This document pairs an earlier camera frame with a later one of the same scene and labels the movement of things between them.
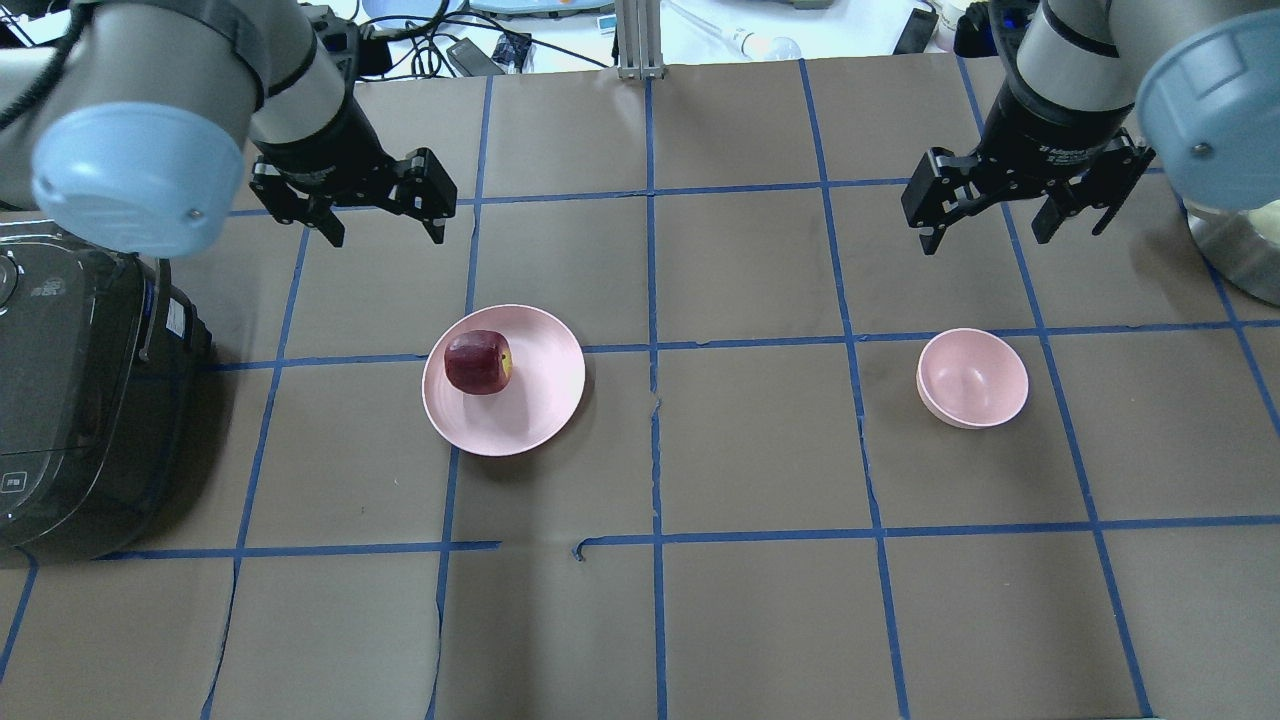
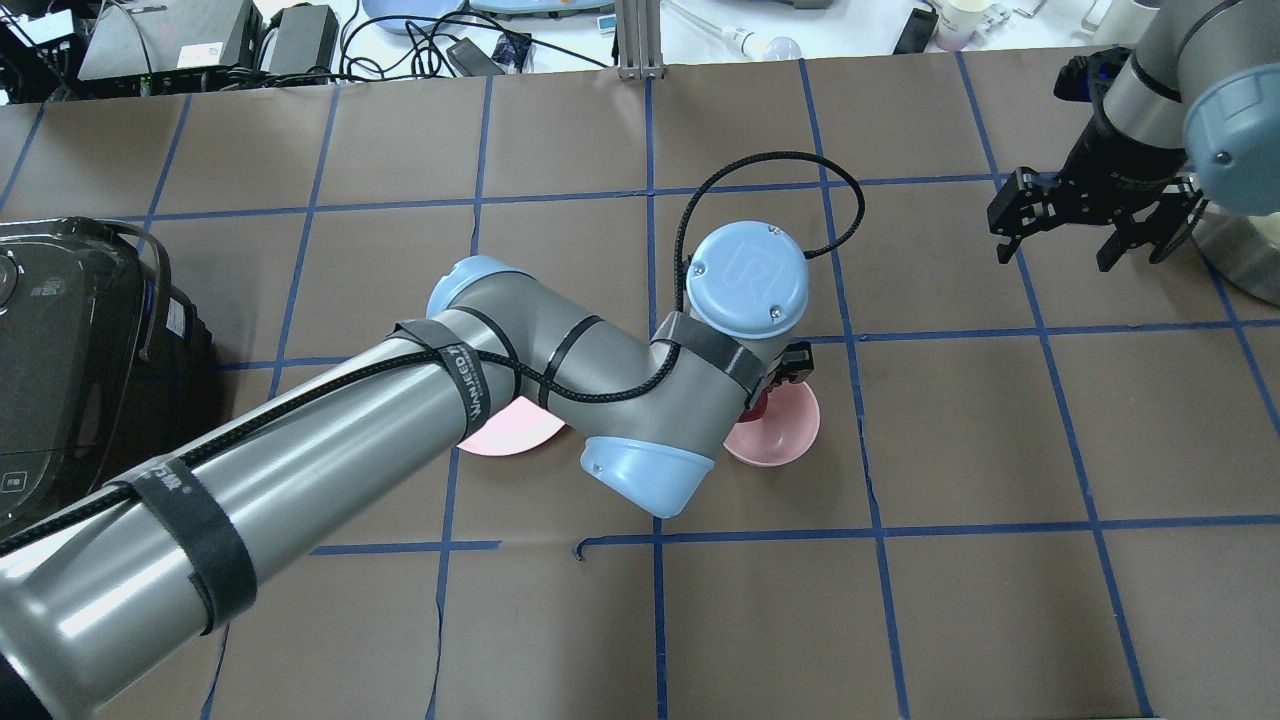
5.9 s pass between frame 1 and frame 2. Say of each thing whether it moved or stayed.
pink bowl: moved
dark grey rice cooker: stayed
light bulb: stayed
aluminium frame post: stayed
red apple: moved
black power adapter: stayed
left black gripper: moved
